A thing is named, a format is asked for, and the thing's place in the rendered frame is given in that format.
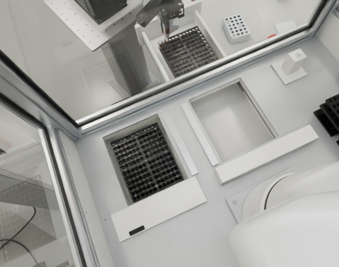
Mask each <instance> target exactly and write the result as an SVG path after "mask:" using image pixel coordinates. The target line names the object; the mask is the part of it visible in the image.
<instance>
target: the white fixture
mask: <svg viewBox="0 0 339 267"><path fill-rule="evenodd" d="M306 58H307V56H306V55H305V54H304V53H303V51H302V50H301V49H297V50H295V51H293V52H291V53H288V55H287V57H286V58H284V59H282V60H280V61H277V62H275V63H273V64H271V66H272V68H273V69H274V71H275V72H276V73H277V75H278V76H279V78H280V79H281V81H282V82H283V83H284V85H286V84H289V83H291V82H294V81H296V80H298V79H300V78H302V77H305V76H307V73H306V72H305V71H304V70H303V68H302V67H301V65H302V64H303V62H304V61H305V60H306Z"/></svg>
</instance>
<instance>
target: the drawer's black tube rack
mask: <svg viewBox="0 0 339 267"><path fill-rule="evenodd" d="M113 150H114V153H115V156H116V158H117V161H118V164H119V167H120V169H121V172H122V174H123V177H124V179H125V182H126V185H127V187H128V190H129V192H130V195H131V194H132V195H131V197H132V200H133V203H136V202H138V201H140V200H143V199H145V198H147V197H149V196H151V195H153V194H155V193H158V192H160V191H162V190H164V189H166V188H168V187H170V186H173V185H175V184H177V183H179V182H181V181H183V180H184V179H183V176H182V174H181V172H180V170H179V168H178V166H177V164H176V162H175V159H174V157H173V155H172V153H171V151H170V149H169V147H168V145H167V143H166V140H165V138H164V136H163V134H162V132H161V130H160V128H159V127H157V128H154V129H153V130H151V131H148V132H146V133H144V134H142V135H139V136H135V138H133V139H130V140H128V141H126V142H124V143H122V144H119V145H116V146H115V147H113Z"/></svg>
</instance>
